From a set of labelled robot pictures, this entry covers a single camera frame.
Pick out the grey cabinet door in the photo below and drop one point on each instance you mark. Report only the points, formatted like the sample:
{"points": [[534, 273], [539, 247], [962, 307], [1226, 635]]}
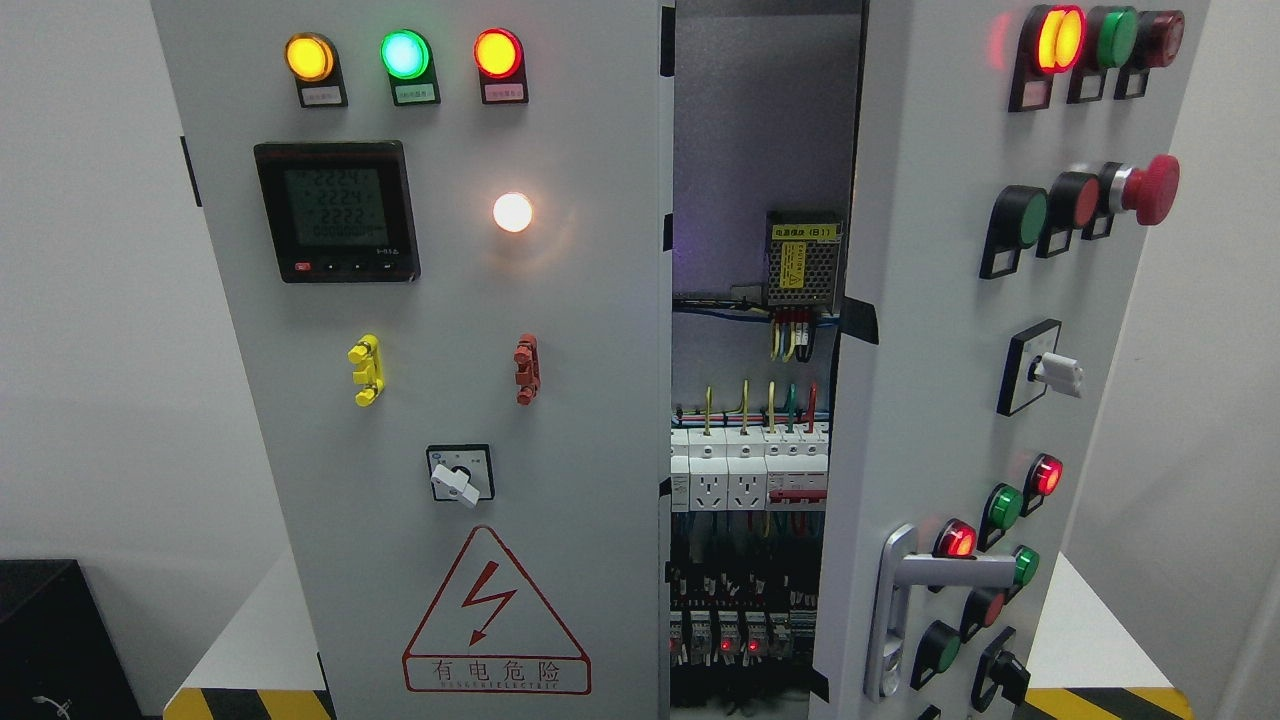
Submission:
{"points": [[982, 127], [576, 473]]}

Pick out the red indicator lamp left door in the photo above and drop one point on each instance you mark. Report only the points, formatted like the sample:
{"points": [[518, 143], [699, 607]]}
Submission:
{"points": [[500, 60]]}

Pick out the green indicator lamp left door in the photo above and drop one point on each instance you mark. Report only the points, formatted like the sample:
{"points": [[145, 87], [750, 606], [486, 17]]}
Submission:
{"points": [[410, 65]]}

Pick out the yellow indicator lamp left door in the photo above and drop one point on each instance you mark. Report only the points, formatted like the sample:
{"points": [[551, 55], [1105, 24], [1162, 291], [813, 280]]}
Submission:
{"points": [[315, 65]]}

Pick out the white twin socket module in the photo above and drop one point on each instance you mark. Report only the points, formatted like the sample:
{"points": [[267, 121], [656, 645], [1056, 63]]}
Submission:
{"points": [[727, 469]]}

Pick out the white red four-pole breaker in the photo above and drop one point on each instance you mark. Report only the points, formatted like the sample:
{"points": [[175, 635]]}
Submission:
{"points": [[797, 463]]}

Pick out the white glowing indicator lamp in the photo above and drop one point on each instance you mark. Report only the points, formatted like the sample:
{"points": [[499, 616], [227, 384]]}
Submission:
{"points": [[513, 212]]}

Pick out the perforated metal power supply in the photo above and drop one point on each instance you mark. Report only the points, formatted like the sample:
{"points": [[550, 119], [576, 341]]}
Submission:
{"points": [[803, 253]]}

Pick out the row of relay modules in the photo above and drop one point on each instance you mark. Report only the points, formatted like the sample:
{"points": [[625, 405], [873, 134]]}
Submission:
{"points": [[740, 638]]}

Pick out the red electric hazard warning sticker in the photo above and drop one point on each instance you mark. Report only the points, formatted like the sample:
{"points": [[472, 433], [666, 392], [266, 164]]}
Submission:
{"points": [[489, 629]]}

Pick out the black digital power meter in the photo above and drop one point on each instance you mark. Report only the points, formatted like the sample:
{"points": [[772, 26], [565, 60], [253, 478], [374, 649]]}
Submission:
{"points": [[339, 212]]}

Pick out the white table with hazard stripe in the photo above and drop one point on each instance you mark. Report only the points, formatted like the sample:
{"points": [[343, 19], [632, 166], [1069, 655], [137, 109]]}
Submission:
{"points": [[265, 664]]}

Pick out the red mushroom emergency button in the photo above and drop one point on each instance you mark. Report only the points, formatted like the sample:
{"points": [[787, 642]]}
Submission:
{"points": [[1148, 192]]}

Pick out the black box at left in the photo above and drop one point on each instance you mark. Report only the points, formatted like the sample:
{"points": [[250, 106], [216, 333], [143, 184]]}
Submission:
{"points": [[57, 659]]}

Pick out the red terminal post pair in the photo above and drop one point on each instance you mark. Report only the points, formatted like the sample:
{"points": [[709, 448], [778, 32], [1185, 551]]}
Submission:
{"points": [[527, 369]]}

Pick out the white rotary selector switch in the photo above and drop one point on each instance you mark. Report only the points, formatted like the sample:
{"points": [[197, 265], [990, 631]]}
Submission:
{"points": [[460, 473]]}

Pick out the yellow terminal post pair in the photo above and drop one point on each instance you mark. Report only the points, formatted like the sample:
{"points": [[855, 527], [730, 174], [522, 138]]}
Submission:
{"points": [[368, 374]]}

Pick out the silver door handle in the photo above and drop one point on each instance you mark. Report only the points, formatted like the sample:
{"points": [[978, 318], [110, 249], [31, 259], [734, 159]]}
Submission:
{"points": [[900, 568]]}

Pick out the white rotary switch right door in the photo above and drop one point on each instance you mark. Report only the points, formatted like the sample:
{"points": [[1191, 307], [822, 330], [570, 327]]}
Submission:
{"points": [[1033, 367]]}

